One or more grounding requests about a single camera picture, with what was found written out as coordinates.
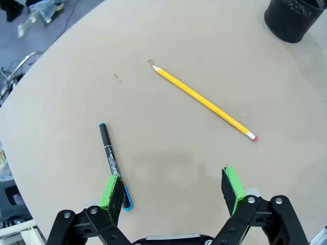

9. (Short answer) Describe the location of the green-padded left gripper right finger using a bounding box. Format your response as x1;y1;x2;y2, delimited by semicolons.
212;166;310;245

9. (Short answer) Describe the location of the green-padded left gripper left finger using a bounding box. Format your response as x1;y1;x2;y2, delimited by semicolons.
46;175;133;245

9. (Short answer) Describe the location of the metal chair frame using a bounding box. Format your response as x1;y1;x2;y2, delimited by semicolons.
0;51;44;99

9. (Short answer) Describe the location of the black mesh pen holder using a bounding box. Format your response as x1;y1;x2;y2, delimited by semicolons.
264;0;327;43

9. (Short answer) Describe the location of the black floor cable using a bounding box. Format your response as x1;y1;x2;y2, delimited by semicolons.
60;0;82;34

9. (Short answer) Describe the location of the black marker with blue cap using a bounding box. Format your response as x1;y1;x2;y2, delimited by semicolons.
99;122;133;211

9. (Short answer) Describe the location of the yellow pencil with pink eraser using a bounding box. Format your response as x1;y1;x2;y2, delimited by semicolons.
152;65;259;142

